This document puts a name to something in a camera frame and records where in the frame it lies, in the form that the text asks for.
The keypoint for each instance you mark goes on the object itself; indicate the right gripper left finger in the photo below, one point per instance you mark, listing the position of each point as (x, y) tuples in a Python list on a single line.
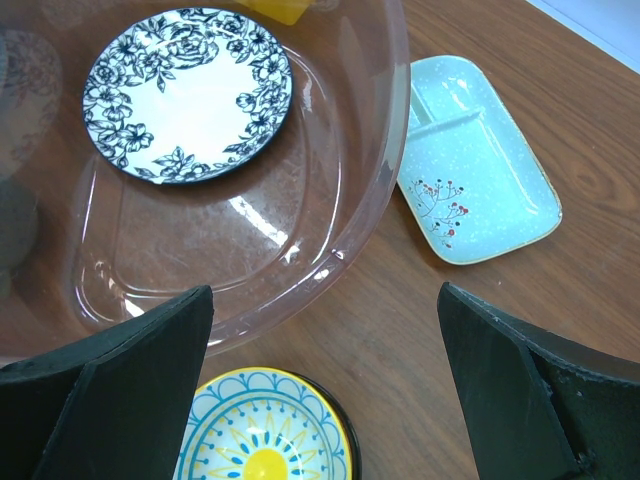
[(111, 406)]

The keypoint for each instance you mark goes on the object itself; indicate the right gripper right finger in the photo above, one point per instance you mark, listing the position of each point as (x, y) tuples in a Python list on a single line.
[(537, 405)]

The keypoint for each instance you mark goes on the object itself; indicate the blue floral plate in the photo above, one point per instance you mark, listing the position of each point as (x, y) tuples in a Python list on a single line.
[(187, 95)]

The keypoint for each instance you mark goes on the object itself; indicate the clear plastic bin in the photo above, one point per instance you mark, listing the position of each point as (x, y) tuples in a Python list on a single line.
[(86, 246)]

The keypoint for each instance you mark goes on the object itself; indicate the yellow blue patterned bowl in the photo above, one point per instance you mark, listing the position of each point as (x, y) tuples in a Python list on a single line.
[(264, 423)]

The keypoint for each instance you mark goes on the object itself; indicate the dark bowl under patterned bowl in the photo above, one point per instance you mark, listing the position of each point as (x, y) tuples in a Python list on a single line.
[(351, 434)]

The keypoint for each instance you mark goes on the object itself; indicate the light blue rectangular dish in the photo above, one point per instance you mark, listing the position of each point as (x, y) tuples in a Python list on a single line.
[(468, 174)]

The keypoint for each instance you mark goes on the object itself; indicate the yellow plastic tray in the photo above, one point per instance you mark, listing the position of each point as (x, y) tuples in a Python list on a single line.
[(287, 12)]

